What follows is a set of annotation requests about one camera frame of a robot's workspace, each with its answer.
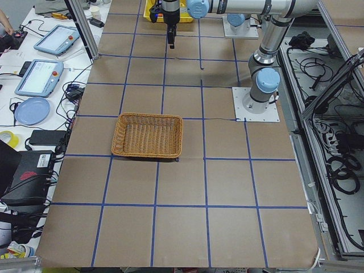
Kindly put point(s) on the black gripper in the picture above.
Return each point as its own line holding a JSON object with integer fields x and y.
{"x": 170, "y": 15}

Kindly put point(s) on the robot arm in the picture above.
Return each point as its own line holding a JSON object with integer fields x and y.
{"x": 282, "y": 14}
{"x": 241, "y": 21}

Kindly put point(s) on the yellow tape roll on desk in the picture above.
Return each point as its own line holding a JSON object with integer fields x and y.
{"x": 9, "y": 138}

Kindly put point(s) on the brown wicker basket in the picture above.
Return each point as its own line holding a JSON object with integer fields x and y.
{"x": 148, "y": 136}

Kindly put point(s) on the upper teach pendant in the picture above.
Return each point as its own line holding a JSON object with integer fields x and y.
{"x": 58, "y": 40}

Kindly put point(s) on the teach pendant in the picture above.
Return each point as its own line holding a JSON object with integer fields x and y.
{"x": 40, "y": 79}
{"x": 58, "y": 40}

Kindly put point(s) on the lower teach pendant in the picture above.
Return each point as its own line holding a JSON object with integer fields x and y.
{"x": 40, "y": 79}

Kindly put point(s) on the blue plate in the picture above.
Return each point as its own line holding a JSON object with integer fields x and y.
{"x": 32, "y": 111}

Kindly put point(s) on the black power adapter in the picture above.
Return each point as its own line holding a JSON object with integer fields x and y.
{"x": 46, "y": 137}

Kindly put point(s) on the black computer box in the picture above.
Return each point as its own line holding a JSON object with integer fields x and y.
{"x": 31, "y": 179}

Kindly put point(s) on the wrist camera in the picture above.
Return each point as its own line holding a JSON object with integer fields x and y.
{"x": 155, "y": 10}

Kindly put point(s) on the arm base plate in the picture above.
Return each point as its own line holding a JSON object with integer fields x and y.
{"x": 240, "y": 29}
{"x": 248, "y": 110}

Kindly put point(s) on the aluminium frame post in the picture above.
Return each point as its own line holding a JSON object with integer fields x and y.
{"x": 82, "y": 25}

